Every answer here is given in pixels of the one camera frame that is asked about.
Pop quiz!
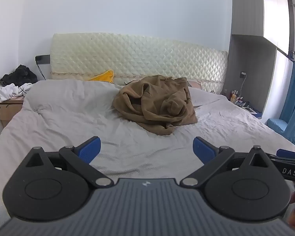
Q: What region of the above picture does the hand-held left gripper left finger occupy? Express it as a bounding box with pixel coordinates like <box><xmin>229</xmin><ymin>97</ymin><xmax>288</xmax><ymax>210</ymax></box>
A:
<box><xmin>25</xmin><ymin>136</ymin><xmax>113</xmax><ymax>187</ymax></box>

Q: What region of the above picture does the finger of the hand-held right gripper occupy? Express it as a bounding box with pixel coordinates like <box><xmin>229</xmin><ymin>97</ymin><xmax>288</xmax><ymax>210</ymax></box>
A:
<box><xmin>276</xmin><ymin>149</ymin><xmax>295</xmax><ymax>161</ymax></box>

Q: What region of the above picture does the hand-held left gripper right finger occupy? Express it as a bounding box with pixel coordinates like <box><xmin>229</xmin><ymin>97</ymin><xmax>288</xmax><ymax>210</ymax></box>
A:
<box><xmin>180</xmin><ymin>136</ymin><xmax>272</xmax><ymax>187</ymax></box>

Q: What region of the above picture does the brown hoodie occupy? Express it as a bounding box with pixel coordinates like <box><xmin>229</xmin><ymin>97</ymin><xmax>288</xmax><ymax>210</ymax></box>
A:
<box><xmin>112</xmin><ymin>75</ymin><xmax>198</xmax><ymax>136</ymax></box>

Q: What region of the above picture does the blue covered chair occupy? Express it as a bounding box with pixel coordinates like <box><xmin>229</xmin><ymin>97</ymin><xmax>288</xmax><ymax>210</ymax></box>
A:
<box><xmin>267</xmin><ymin>102</ymin><xmax>295</xmax><ymax>149</ymax></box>

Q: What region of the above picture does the grey bed duvet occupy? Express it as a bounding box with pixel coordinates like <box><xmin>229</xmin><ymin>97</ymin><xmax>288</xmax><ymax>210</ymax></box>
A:
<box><xmin>0</xmin><ymin>80</ymin><xmax>295</xmax><ymax>227</ymax></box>

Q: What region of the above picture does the patterned pillow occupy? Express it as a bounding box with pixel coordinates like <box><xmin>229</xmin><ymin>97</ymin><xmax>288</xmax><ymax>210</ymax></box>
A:
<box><xmin>187</xmin><ymin>79</ymin><xmax>203</xmax><ymax>90</ymax></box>

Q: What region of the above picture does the wooden nightstand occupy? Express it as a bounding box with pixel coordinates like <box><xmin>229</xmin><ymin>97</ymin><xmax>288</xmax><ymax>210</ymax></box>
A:
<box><xmin>0</xmin><ymin>97</ymin><xmax>25</xmax><ymax>128</ymax></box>

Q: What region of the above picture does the white clothing pile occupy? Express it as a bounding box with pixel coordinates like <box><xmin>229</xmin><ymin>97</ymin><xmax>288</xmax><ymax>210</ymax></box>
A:
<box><xmin>0</xmin><ymin>83</ymin><xmax>33</xmax><ymax>103</ymax></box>

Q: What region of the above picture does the black clothing pile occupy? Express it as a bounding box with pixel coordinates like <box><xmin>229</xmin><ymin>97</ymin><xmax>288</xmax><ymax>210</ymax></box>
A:
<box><xmin>0</xmin><ymin>65</ymin><xmax>38</xmax><ymax>87</ymax></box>

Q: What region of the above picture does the cream quilted headboard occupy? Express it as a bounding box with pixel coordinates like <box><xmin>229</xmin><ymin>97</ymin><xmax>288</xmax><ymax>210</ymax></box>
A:
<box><xmin>50</xmin><ymin>32</ymin><xmax>229</xmax><ymax>94</ymax></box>

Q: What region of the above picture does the grey wardrobe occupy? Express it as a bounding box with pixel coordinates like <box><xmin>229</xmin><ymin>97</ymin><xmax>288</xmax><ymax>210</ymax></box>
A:
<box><xmin>221</xmin><ymin>0</ymin><xmax>295</xmax><ymax>113</ymax></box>

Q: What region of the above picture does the white charger cable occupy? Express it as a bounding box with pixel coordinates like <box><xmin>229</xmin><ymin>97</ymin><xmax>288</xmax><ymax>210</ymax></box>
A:
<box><xmin>238</xmin><ymin>75</ymin><xmax>248</xmax><ymax>98</ymax></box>

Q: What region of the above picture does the thin black charger cable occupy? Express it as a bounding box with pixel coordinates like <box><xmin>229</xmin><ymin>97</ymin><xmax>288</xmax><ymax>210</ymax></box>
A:
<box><xmin>36</xmin><ymin>60</ymin><xmax>47</xmax><ymax>80</ymax></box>

